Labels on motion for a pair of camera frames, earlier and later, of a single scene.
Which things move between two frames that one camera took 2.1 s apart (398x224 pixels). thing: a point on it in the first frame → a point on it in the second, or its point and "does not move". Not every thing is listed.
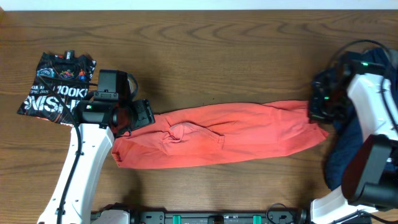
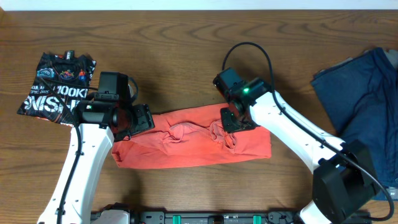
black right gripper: [315, 114] → [229, 124]
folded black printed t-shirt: [60, 82] does not move
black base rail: [293, 216] does not move
